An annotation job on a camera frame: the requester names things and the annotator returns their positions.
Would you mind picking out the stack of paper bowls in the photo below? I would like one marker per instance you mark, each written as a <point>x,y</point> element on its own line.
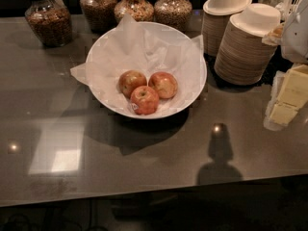
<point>242,57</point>
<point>216,14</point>

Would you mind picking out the rear stack of paper bowls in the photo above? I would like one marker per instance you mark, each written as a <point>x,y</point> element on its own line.
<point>216,14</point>

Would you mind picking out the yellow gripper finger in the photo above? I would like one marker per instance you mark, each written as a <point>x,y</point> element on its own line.
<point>273,38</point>
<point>289,93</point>

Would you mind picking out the leftmost glass cereal jar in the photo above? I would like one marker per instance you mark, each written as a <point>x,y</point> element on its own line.
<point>50,21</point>

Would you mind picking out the front stack of paper bowls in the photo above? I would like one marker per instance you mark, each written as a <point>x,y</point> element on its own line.
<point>242,57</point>

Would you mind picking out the white paper liner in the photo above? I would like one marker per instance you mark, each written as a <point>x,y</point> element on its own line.
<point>134,55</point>

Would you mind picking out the front red apple with sticker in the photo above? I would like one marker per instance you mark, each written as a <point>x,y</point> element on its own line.
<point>144,100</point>

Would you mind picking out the glass cereal jar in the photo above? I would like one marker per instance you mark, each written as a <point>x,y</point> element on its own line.
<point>140,10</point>
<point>99,14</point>
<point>174,13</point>
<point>50,21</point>

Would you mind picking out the white bowl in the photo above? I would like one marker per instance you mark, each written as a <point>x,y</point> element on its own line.
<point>192,81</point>

